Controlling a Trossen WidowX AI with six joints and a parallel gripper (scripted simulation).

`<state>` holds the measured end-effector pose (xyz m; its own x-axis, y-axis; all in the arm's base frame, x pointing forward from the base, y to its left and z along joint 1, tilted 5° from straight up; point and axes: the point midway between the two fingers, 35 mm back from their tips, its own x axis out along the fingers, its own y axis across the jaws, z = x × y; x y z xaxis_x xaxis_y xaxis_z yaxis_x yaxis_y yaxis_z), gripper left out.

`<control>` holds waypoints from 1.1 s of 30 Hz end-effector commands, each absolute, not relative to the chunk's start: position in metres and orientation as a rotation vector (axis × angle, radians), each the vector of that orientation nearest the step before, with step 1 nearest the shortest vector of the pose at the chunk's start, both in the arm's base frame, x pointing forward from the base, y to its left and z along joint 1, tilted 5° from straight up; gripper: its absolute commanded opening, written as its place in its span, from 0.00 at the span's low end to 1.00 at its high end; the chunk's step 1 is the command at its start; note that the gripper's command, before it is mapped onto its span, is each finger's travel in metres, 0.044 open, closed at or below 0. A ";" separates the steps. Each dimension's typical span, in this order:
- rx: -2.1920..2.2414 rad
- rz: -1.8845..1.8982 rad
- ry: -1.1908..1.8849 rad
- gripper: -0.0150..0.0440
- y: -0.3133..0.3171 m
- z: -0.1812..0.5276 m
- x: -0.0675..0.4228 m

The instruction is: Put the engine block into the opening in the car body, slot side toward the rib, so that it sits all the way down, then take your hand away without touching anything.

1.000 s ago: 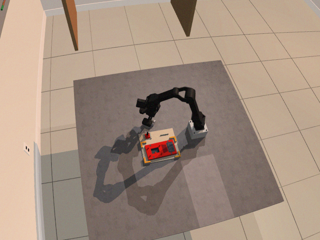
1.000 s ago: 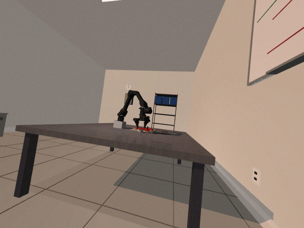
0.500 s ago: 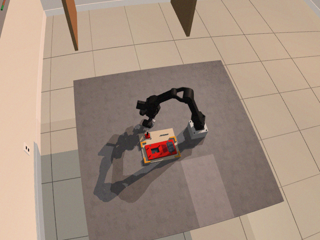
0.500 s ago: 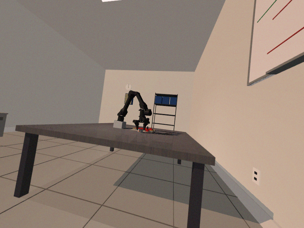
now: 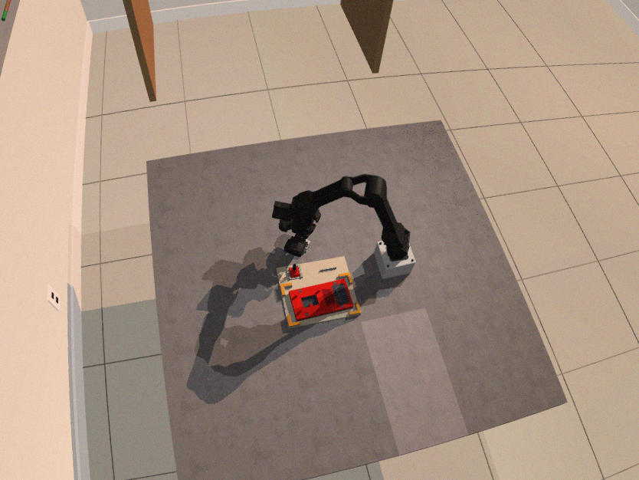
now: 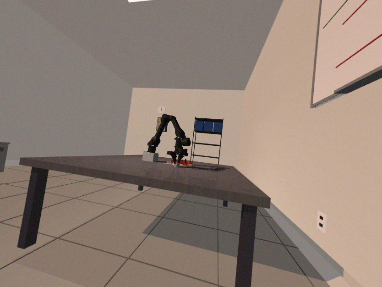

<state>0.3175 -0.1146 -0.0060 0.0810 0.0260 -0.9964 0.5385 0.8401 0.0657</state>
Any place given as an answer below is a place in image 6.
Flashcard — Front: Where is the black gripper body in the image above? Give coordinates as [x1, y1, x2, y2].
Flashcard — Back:
[167, 145, 188, 156]

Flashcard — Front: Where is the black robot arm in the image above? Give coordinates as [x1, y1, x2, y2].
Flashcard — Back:
[147, 114, 191, 154]

